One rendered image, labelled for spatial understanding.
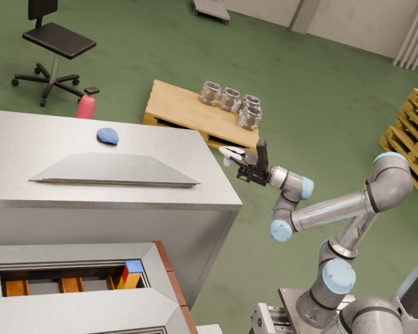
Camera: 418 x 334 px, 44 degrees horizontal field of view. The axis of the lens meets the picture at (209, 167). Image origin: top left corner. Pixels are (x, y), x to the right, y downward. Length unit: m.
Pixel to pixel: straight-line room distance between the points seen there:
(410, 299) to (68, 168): 1.34
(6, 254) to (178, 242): 0.75
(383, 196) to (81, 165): 1.19
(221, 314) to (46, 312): 1.61
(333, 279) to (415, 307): 0.31
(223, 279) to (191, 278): 0.94
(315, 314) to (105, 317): 0.75
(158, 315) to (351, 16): 8.81
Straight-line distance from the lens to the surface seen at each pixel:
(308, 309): 1.97
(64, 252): 2.11
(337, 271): 1.90
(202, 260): 2.53
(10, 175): 2.09
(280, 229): 1.76
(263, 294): 3.58
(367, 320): 1.29
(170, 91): 5.26
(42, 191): 2.04
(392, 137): 6.56
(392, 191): 1.71
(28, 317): 1.90
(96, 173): 2.16
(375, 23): 10.59
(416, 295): 1.70
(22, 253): 2.08
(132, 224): 2.20
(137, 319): 1.97
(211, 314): 3.28
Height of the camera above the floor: 2.33
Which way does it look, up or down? 31 degrees down
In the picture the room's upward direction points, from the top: 23 degrees clockwise
